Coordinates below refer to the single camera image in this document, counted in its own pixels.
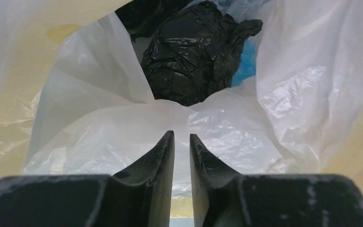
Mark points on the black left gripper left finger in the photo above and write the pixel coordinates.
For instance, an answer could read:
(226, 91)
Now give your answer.
(137, 196)

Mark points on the black trash bag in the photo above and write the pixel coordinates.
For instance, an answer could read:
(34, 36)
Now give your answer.
(196, 45)

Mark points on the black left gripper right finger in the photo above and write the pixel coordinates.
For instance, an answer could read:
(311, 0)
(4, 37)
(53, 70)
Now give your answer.
(223, 197)

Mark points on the clear plastic bag yellow rim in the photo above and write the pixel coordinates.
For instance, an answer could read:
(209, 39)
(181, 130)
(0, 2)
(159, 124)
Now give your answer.
(73, 98)

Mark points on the blue trash bag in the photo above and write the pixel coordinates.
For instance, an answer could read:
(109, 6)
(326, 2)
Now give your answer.
(245, 62)

